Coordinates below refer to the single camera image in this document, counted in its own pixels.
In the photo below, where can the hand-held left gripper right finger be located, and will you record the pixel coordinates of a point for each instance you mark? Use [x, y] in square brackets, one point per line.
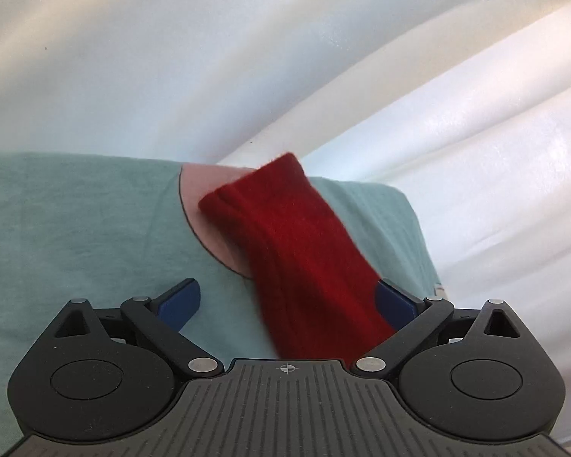
[394, 305]

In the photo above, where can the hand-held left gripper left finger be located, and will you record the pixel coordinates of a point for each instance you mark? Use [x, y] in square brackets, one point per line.
[180, 303]

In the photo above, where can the red knitted garment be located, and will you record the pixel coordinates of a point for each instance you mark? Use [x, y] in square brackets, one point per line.
[300, 252]

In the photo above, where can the teal bed sheet pink print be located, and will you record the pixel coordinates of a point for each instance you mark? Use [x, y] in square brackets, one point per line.
[85, 233]

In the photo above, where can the white curtain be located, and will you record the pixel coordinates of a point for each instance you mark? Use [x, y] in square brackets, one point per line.
[285, 57]

